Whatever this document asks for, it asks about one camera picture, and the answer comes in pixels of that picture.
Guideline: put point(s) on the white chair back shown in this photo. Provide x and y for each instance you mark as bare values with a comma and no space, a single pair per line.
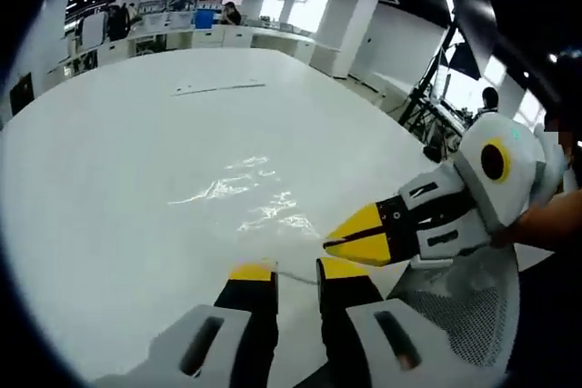
91,30

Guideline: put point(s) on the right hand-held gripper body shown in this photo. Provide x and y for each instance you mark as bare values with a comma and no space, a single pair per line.
509,170

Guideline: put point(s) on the blue box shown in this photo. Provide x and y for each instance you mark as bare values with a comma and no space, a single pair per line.
204,18

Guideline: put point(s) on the white cabinet row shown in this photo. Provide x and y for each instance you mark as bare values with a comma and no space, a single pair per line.
204,38

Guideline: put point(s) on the person's right hand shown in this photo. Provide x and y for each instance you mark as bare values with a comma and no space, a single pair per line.
509,232

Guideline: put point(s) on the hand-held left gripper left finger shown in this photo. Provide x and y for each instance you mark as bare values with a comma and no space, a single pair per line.
245,329

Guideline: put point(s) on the white square pillar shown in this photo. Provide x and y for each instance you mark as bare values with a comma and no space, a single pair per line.
348,29

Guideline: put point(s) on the clear food packaging bag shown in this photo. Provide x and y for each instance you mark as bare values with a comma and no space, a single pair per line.
254,211

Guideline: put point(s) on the white mesh office chair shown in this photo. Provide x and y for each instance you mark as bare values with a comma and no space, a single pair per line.
459,315

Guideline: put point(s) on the black panel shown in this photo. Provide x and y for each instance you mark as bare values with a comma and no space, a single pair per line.
21,92

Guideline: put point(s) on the black light stand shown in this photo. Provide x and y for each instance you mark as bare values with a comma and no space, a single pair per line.
432,102

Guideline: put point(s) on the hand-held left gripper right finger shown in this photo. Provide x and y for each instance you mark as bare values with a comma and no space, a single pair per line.
350,333

